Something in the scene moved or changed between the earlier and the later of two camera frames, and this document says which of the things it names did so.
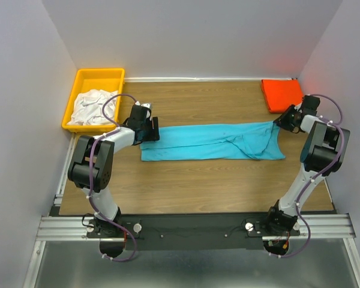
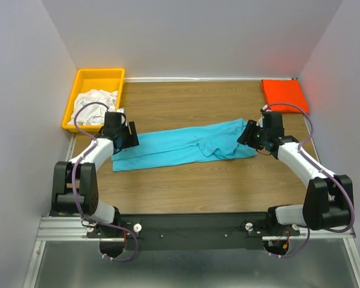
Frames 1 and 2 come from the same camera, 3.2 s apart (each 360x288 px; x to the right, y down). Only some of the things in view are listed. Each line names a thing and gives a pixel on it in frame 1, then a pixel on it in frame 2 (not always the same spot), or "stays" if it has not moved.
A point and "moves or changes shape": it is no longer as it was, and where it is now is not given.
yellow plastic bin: (88, 80) stays
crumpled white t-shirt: (89, 108) stays
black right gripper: (281, 120) to (246, 135)
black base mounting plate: (191, 232) stays
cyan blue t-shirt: (215, 142) moves or changes shape
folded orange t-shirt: (280, 94) stays
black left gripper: (153, 134) to (132, 140)
